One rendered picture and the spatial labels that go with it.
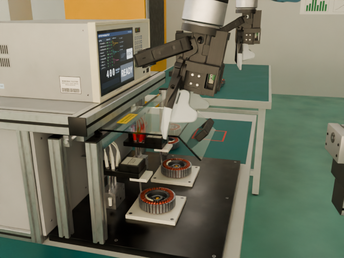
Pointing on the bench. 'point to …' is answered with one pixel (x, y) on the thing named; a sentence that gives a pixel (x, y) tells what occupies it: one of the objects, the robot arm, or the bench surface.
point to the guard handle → (205, 129)
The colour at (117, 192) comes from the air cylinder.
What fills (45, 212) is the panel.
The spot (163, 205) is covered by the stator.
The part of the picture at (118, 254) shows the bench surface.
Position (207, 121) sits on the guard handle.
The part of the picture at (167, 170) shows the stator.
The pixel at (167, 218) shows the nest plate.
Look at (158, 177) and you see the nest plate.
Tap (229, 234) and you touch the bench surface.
